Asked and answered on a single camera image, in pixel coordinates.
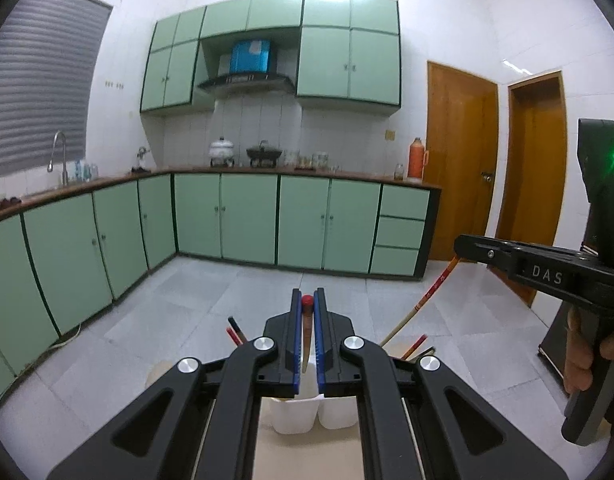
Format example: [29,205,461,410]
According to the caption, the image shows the light wooden chopstick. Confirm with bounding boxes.
[400,334,427,361]

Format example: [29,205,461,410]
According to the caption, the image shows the orange red patterned chopstick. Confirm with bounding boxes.
[380,256,461,347]

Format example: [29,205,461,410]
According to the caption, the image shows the black chopstick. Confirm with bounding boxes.
[228,316,247,344]

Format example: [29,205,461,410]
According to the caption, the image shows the red-handled chopstick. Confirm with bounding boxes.
[301,295,314,374]

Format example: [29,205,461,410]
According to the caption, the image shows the plain bamboo chopstick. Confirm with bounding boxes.
[414,347,436,362]

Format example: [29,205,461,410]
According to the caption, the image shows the green lower kitchen cabinets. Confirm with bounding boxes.
[0,170,440,397]

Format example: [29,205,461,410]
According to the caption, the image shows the person's right hand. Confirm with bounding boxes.
[564,307,614,394]

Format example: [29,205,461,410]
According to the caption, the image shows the wooden door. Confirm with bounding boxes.
[424,62,499,260]
[493,70,570,309]

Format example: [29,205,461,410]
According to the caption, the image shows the white twin utensil holder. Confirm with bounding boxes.
[270,356,358,436]

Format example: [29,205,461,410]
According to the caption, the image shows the orange thermos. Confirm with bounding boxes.
[408,138,429,180]

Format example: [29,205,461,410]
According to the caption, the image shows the small glass jar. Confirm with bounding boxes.
[394,164,404,181]

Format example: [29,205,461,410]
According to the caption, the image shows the black wok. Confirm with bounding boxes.
[246,140,282,168]

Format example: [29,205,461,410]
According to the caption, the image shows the white cooking pot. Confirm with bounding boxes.
[209,136,235,167]

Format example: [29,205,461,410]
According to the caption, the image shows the chrome sink faucet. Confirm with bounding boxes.
[46,130,70,188]

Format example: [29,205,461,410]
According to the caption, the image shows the black range hood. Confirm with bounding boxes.
[196,72,296,99]

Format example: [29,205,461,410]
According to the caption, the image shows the blue box on hood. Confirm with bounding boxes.
[230,40,272,74]

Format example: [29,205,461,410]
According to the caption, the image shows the grey window blind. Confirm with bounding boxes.
[0,0,112,177]

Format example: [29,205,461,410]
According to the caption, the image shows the green upper wall cabinets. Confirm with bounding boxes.
[140,0,401,115]

